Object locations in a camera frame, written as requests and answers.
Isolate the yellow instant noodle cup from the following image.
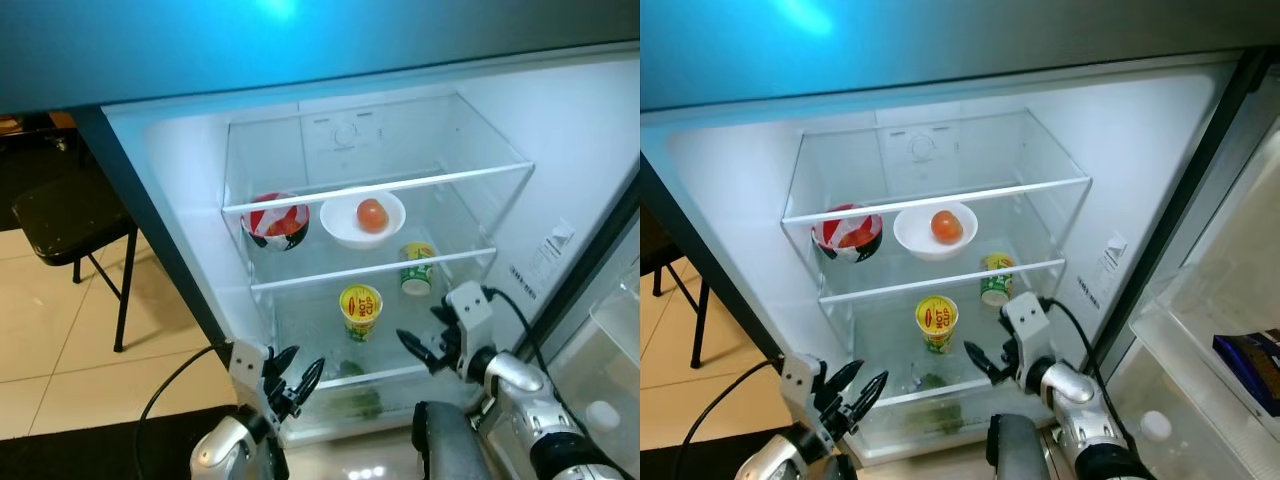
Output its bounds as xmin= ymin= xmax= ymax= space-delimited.
xmin=338 ymin=284 xmax=384 ymax=344
xmin=915 ymin=295 xmax=960 ymax=355

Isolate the robot's grey right leg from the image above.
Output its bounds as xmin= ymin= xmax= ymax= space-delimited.
xmin=985 ymin=412 xmax=1049 ymax=480
xmin=413 ymin=400 xmax=493 ymax=480

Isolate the green vegetable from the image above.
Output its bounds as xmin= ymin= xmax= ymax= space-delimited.
xmin=330 ymin=385 xmax=386 ymax=421
xmin=905 ymin=375 xmax=961 ymax=431

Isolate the green instant noodle cup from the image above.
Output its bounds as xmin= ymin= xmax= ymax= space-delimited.
xmin=979 ymin=252 xmax=1016 ymax=308
xmin=399 ymin=241 xmax=438 ymax=298

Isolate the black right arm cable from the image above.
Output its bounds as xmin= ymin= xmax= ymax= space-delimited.
xmin=1040 ymin=295 xmax=1136 ymax=451
xmin=480 ymin=285 xmax=546 ymax=376

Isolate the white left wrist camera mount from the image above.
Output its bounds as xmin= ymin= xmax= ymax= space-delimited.
xmin=228 ymin=340 xmax=265 ymax=403
xmin=780 ymin=352 xmax=823 ymax=426

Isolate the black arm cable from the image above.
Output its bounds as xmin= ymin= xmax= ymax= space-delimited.
xmin=135 ymin=345 xmax=236 ymax=480
xmin=1040 ymin=295 xmax=1136 ymax=451
xmin=672 ymin=358 xmax=786 ymax=480
xmin=480 ymin=285 xmax=546 ymax=376

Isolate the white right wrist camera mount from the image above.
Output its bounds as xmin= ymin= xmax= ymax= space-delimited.
xmin=447 ymin=282 xmax=497 ymax=353
xmin=1003 ymin=292 xmax=1051 ymax=366

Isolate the white ceramic bowl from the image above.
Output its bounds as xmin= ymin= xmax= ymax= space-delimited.
xmin=893 ymin=201 xmax=979 ymax=262
xmin=319 ymin=188 xmax=407 ymax=251

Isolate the white fridge door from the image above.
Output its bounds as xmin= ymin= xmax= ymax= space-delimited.
xmin=545 ymin=215 xmax=641 ymax=480
xmin=1095 ymin=90 xmax=1280 ymax=480

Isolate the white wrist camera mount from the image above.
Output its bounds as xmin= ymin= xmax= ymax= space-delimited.
xmin=447 ymin=282 xmax=497 ymax=353
xmin=228 ymin=340 xmax=265 ymax=403
xmin=780 ymin=352 xmax=823 ymax=426
xmin=1003 ymin=292 xmax=1051 ymax=366

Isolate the dark blue package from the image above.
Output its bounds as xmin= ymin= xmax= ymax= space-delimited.
xmin=1213 ymin=328 xmax=1280 ymax=416

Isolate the black stool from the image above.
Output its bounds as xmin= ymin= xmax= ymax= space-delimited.
xmin=640 ymin=205 xmax=719 ymax=369
xmin=10 ymin=165 xmax=138 ymax=353

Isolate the glass fridge shelf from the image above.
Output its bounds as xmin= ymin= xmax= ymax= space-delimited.
xmin=232 ymin=185 xmax=499 ymax=293
xmin=800 ymin=200 xmax=1067 ymax=304
xmin=222 ymin=93 xmax=535 ymax=216
xmin=782 ymin=108 xmax=1093 ymax=226
xmin=850 ymin=300 xmax=1041 ymax=406
xmin=275 ymin=290 xmax=471 ymax=391

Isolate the black floor mat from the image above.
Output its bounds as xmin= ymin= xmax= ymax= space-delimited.
xmin=0 ymin=405 xmax=236 ymax=480
xmin=640 ymin=445 xmax=791 ymax=480

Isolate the red and white bowl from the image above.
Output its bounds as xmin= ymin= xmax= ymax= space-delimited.
xmin=812 ymin=203 xmax=884 ymax=264
xmin=241 ymin=192 xmax=311 ymax=252

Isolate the grey fridge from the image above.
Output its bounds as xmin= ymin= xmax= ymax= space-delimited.
xmin=0 ymin=0 xmax=641 ymax=451
xmin=640 ymin=0 xmax=1280 ymax=471

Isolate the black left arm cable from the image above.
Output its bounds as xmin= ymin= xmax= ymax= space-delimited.
xmin=672 ymin=358 xmax=786 ymax=480
xmin=135 ymin=345 xmax=236 ymax=480

